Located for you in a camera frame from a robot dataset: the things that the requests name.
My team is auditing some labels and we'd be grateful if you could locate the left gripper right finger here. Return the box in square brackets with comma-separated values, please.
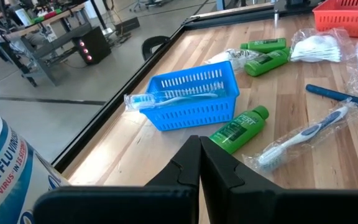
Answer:
[199, 136, 358, 224]

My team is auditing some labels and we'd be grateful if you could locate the blue plastic basket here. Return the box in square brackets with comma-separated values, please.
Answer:
[140, 60, 241, 132]

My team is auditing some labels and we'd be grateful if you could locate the black computer tower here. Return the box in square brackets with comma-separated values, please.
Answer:
[72, 26, 112, 66]

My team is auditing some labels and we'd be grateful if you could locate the bag of cotton swabs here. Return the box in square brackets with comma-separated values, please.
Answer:
[289, 27, 354, 63]

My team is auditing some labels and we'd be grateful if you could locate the wooden top grey desk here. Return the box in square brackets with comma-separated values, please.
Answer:
[0, 2, 111, 88]

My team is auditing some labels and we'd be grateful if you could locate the green shampoo bottle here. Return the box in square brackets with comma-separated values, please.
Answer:
[244, 47, 291, 78]
[209, 105, 270, 156]
[240, 37, 288, 54]

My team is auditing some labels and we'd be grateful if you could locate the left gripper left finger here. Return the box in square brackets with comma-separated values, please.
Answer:
[32, 134, 202, 224]

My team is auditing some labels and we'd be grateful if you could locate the yellow disinfecting wipes canister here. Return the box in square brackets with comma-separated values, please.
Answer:
[0, 102, 71, 224]

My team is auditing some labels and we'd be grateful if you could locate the black floor box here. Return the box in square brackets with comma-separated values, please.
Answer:
[114, 17, 141, 35]

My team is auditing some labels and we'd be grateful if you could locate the white printed plastic bag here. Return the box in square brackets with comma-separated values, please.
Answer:
[203, 48, 260, 71]

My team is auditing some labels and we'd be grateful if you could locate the blue toothbrush handle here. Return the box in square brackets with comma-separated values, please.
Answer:
[305, 83, 358, 112]

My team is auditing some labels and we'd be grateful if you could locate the orange plastic basket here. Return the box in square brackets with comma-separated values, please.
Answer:
[311, 0, 358, 40]

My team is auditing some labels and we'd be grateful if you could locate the black curved handle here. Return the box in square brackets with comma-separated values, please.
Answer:
[140, 35, 171, 62]

